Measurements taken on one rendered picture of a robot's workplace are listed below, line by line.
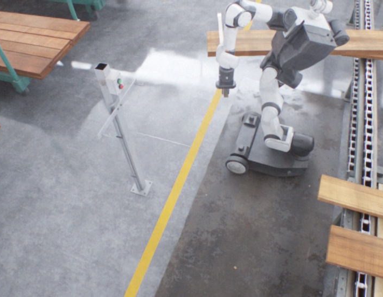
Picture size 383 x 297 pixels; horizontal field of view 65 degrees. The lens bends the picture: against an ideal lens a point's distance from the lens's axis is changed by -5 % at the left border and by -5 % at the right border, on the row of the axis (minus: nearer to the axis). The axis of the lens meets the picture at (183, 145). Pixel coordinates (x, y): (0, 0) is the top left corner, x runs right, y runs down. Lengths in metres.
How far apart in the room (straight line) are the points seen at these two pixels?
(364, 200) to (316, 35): 0.91
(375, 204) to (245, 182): 1.21
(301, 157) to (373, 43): 1.03
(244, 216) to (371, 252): 1.15
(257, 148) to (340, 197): 1.12
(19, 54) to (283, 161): 2.86
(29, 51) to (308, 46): 2.83
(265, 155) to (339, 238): 1.21
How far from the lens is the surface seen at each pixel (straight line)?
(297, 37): 1.91
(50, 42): 3.75
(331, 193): 1.80
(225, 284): 2.41
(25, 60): 3.62
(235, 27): 1.68
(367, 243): 1.74
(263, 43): 2.52
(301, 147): 2.64
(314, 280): 2.53
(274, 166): 2.65
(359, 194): 1.85
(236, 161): 2.61
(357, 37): 2.81
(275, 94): 2.31
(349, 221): 1.82
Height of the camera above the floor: 2.35
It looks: 53 degrees down
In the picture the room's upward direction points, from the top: 6 degrees counter-clockwise
